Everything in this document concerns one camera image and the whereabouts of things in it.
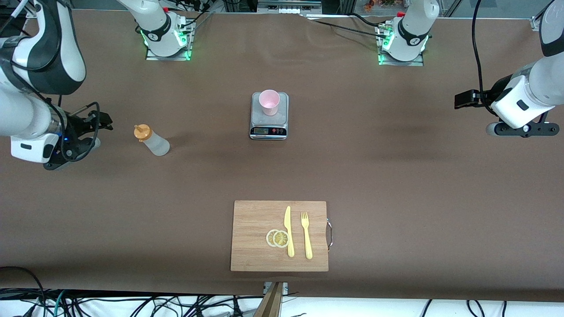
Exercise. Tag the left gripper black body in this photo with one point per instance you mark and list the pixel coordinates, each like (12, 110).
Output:
(492, 94)

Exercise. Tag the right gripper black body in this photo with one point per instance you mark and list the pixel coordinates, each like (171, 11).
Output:
(80, 128)

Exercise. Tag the translucent orange-capped sauce bottle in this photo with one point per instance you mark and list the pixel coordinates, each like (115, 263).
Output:
(156, 145)

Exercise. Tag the pink plastic cup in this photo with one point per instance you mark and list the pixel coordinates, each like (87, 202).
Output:
(269, 105)

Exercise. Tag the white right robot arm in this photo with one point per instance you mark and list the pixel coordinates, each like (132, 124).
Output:
(26, 114)

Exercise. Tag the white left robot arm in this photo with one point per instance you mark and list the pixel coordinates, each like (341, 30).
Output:
(418, 13)

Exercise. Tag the orange flower bunch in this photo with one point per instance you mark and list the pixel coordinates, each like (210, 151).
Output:
(370, 5)

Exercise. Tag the silver digital kitchen scale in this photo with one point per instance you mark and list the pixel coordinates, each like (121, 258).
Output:
(283, 112)

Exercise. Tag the wooden cutting board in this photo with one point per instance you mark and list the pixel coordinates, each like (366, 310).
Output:
(255, 237)

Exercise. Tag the white power strip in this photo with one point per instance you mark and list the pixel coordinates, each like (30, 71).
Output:
(286, 10)

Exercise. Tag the lemon slice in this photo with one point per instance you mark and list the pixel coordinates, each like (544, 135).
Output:
(269, 238)
(280, 239)

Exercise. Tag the yellow plastic fork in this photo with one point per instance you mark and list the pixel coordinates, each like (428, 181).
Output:
(308, 246)

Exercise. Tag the yellow plastic knife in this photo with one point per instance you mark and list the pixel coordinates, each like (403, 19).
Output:
(289, 246)

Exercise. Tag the wooden beam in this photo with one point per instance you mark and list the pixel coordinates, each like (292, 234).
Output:
(271, 306)

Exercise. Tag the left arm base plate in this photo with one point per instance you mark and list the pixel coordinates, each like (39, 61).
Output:
(401, 63)

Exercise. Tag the aluminium corner bracket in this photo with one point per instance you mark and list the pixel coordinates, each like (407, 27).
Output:
(535, 24)

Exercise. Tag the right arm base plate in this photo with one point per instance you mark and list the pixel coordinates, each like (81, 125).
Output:
(167, 58)

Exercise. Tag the small metal bracket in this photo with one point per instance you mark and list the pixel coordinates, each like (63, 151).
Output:
(285, 288)

